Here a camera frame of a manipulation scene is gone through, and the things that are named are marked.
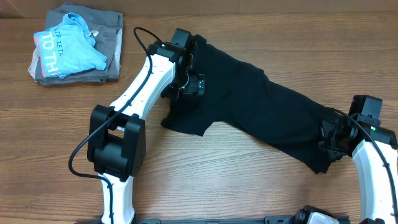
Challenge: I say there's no black t-shirt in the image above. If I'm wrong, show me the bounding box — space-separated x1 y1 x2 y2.
161 35 343 174

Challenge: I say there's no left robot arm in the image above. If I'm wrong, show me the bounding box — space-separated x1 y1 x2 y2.
87 40 205 223

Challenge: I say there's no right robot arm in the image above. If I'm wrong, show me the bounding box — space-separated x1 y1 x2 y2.
319 108 397 223

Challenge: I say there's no grey folded garment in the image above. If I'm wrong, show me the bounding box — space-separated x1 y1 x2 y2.
28 2 123 85

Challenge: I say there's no light blue printed shirt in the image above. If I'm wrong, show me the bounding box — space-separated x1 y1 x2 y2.
34 13 107 78

